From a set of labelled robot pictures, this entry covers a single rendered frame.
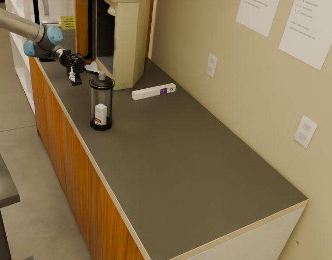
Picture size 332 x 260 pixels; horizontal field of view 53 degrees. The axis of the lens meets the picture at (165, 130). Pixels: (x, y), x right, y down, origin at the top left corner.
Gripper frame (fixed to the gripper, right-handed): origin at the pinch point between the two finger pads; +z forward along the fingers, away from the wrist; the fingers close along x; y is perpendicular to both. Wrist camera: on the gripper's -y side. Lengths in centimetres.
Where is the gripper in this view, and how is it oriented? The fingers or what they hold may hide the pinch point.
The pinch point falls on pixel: (89, 79)
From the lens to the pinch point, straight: 157.6
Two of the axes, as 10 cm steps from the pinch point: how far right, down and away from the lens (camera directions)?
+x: 7.1, -3.3, 6.2
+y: 1.2, -8.1, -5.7
